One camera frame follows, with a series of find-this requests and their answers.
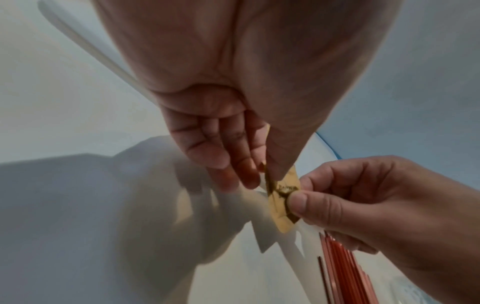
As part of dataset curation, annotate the person's right hand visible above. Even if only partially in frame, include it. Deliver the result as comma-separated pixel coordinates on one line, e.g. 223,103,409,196
286,155,480,285

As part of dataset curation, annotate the person's left hand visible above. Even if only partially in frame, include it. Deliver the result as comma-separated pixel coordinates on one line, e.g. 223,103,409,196
91,0,405,194

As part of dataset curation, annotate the gold foil packet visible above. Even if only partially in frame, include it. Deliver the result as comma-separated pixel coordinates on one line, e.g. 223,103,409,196
262,124,302,235

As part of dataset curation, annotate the person's right forearm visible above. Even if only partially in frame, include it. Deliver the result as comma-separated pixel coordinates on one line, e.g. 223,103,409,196
420,267,480,304

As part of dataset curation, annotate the stack of red sticks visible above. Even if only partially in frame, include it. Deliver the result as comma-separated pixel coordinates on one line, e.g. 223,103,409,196
317,231,380,304

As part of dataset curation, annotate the white bar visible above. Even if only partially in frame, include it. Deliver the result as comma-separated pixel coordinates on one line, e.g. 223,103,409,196
36,0,160,105

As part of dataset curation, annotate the thin blue cable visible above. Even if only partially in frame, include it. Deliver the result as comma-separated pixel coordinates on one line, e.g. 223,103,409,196
314,131,344,159

